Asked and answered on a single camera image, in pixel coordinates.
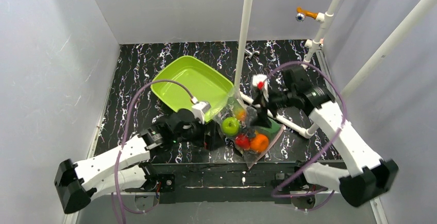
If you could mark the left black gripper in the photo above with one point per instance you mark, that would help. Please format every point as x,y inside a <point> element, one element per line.
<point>212,137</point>

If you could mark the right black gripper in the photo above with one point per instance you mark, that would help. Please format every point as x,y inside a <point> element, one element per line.
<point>265,102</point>

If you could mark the clear zip top bag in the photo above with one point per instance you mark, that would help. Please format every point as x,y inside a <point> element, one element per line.
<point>231,106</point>

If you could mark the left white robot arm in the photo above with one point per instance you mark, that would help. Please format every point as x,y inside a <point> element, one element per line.
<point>128,167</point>

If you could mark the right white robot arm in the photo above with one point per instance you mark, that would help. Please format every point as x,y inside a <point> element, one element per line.
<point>366,175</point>

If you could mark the green fake apple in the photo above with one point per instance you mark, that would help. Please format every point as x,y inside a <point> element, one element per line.
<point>230,126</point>

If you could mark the fake purple grapes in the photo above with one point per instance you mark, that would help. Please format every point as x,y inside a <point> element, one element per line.
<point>248,127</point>

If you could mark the orange fake fruit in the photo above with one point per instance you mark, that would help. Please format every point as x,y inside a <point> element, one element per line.
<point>259,143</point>

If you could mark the red fake fruit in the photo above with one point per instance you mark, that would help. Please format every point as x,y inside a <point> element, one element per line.
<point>242,141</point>

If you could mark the lime green plastic tray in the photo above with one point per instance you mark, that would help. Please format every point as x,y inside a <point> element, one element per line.
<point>204,82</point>

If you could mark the small metal fitting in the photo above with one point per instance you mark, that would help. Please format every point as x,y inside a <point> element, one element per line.
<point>249,54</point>

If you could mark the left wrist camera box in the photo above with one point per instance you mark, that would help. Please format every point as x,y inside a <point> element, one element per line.
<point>200,110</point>

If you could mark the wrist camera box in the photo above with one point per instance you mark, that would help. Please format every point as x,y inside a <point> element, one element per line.
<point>200,110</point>
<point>260,82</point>

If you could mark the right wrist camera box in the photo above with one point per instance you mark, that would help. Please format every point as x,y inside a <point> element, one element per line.
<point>260,82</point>

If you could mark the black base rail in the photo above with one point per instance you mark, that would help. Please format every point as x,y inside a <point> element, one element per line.
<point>221,182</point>

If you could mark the orange faucet handle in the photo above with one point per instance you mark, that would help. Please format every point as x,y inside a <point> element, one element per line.
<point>302,14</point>

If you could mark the white PVC pipe frame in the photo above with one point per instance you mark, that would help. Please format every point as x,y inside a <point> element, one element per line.
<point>399,33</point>

